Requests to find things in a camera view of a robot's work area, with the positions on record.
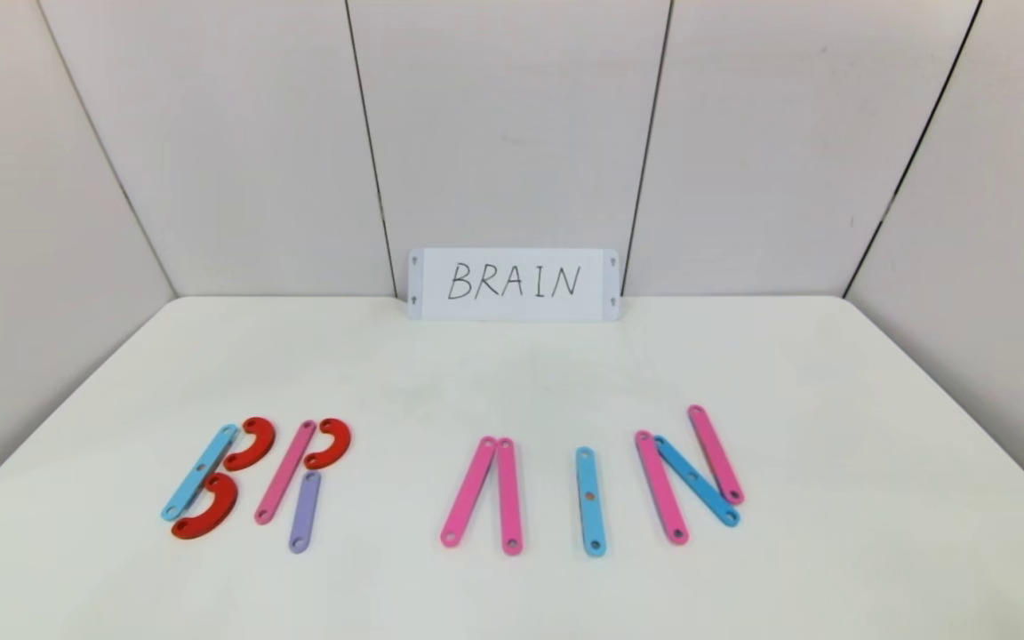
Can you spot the small red curved piece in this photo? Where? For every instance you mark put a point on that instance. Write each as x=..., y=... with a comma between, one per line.
x=337, y=440

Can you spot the pink bar with holes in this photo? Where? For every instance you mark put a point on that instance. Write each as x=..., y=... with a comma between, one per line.
x=468, y=492
x=284, y=476
x=509, y=498
x=716, y=455
x=661, y=489

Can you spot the short blue bar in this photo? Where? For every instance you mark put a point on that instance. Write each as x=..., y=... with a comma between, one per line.
x=699, y=484

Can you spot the short purple bar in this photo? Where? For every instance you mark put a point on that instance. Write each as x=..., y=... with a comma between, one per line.
x=303, y=516

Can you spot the white BRAIN sign card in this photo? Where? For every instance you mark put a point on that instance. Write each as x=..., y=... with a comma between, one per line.
x=512, y=305

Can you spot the long blue flat bar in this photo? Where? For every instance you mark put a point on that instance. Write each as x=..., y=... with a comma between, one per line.
x=188, y=487
x=590, y=480

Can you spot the large red curved piece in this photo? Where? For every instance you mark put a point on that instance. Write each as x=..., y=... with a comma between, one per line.
x=261, y=437
x=220, y=511

